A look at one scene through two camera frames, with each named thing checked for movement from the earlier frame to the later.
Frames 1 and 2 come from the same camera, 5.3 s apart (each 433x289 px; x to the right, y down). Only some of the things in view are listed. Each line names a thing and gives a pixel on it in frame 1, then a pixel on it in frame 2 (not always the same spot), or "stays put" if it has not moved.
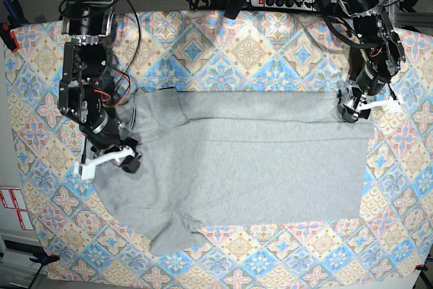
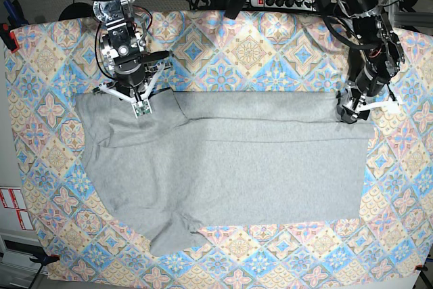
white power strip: [282, 2] stays put
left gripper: [104, 132] to [127, 84]
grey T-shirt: [212, 154] stays put
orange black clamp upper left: [9, 37] stays put
